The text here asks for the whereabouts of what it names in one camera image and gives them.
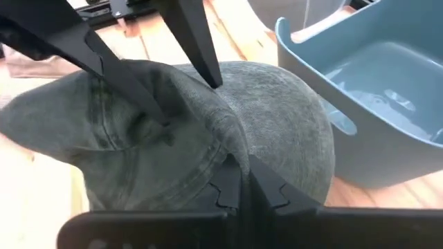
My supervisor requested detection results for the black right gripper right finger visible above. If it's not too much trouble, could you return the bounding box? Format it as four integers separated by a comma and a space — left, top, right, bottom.
248, 154, 321, 212

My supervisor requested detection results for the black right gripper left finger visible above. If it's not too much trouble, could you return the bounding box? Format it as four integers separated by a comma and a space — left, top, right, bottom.
193, 154, 242, 212

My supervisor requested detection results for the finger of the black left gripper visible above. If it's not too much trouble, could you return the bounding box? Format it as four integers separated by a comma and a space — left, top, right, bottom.
152, 0, 224, 89
0, 0, 170, 127

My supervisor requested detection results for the dark green cap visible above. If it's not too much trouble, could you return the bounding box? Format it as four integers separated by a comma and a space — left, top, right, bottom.
0, 59, 336, 212

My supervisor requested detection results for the clear plastic container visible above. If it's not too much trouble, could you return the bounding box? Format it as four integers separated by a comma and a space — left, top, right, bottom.
247, 0, 349, 33

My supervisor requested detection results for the teal plastic bin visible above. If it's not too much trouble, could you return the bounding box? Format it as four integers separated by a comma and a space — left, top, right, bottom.
275, 0, 443, 190

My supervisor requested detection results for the black aluminium table frame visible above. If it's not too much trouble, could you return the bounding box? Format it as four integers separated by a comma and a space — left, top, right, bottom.
74, 0, 167, 28

